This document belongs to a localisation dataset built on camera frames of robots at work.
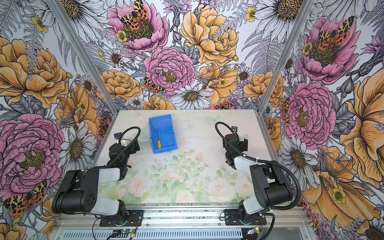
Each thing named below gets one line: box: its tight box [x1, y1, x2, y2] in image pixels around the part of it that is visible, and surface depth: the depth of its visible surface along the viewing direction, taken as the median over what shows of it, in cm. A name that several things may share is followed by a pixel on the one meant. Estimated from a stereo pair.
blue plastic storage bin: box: [148, 114, 178, 154], surface depth 106 cm
